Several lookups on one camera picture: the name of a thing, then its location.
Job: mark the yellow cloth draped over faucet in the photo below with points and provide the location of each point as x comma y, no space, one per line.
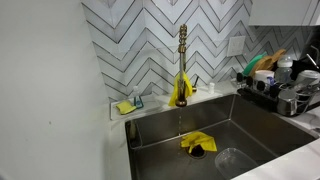
188,88

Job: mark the brass spring kitchen faucet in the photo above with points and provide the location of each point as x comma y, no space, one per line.
182,60

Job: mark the white sponge tray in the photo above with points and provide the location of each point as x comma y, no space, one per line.
150,105

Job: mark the clear soap bottle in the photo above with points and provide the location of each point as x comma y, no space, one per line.
138,100

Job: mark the yellow sponge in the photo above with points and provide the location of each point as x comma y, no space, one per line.
125,107

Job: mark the clear sink corner caddy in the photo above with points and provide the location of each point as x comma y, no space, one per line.
133,133

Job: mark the small white bottle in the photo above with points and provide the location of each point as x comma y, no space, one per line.
211,88

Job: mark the crumpled yellow cloth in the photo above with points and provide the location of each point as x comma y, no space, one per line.
200,140

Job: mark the green plate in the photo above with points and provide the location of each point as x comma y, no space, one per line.
251,65

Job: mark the stainless steel sink basin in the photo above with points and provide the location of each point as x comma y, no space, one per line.
253,126

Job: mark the white mug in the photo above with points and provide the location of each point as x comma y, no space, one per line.
263,77

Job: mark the round wooden plate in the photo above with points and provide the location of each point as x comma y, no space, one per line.
261,65
276,56

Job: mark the clear glass in sink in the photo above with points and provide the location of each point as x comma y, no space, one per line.
235,163

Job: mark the steel dish rack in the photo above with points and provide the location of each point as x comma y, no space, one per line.
266,100

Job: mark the clear baby bottle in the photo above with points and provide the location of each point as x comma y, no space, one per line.
284,71

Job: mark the steel cutlery cup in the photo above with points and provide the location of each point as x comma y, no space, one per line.
287,103

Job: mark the white upper cabinet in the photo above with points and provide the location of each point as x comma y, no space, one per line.
280,11

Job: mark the white wall outlet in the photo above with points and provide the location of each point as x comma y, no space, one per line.
236,46

